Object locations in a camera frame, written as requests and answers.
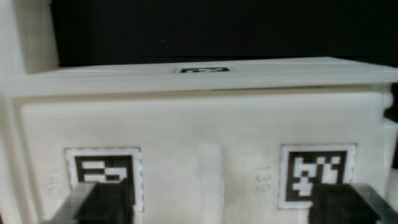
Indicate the white cabinet door panel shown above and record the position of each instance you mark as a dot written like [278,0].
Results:
[331,149]
[138,140]

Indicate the white U-shaped fence frame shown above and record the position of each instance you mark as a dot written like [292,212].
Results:
[28,38]

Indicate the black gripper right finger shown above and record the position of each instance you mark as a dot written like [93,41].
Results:
[349,204]

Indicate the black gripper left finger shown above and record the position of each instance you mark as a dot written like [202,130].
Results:
[99,204]

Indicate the white cabinet body box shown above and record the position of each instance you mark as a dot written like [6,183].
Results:
[267,83]

